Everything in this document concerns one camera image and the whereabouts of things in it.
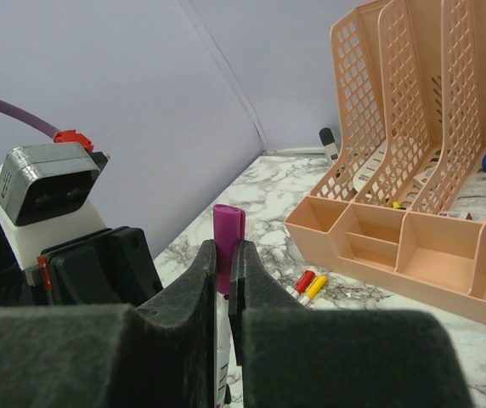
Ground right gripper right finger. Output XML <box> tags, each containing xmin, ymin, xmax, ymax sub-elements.
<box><xmin>229</xmin><ymin>241</ymin><xmax>473</xmax><ymax>407</ymax></box>

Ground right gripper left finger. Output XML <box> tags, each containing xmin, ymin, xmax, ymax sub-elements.
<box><xmin>0</xmin><ymin>241</ymin><xmax>217</xmax><ymax>407</ymax></box>

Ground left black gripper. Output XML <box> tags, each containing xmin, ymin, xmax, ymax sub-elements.
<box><xmin>26</xmin><ymin>227</ymin><xmax>163</xmax><ymax>306</ymax></box>

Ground red white pen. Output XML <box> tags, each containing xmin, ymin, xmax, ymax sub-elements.
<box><xmin>289</xmin><ymin>269</ymin><xmax>316</xmax><ymax>298</ymax></box>

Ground yellow white pen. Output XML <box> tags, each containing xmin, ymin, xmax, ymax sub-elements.
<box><xmin>299</xmin><ymin>275</ymin><xmax>328</xmax><ymax>306</ymax></box>

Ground purple pen cap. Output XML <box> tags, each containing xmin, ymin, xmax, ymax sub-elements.
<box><xmin>212</xmin><ymin>204</ymin><xmax>246</xmax><ymax>297</ymax></box>

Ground purple white pen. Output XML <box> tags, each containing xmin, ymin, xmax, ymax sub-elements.
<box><xmin>215</xmin><ymin>293</ymin><xmax>231</xmax><ymax>407</ymax></box>

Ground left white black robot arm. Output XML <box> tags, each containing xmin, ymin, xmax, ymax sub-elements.
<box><xmin>0</xmin><ymin>225</ymin><xmax>163</xmax><ymax>306</ymax></box>

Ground orange plastic desk organizer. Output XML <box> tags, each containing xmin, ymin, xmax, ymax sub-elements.
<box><xmin>285</xmin><ymin>1</ymin><xmax>486</xmax><ymax>324</ymax></box>

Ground black grey stapler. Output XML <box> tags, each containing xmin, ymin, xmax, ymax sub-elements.
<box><xmin>319</xmin><ymin>127</ymin><xmax>339</xmax><ymax>165</ymax></box>

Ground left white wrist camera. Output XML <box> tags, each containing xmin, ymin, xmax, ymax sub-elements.
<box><xmin>0</xmin><ymin>142</ymin><xmax>110</xmax><ymax>270</ymax></box>

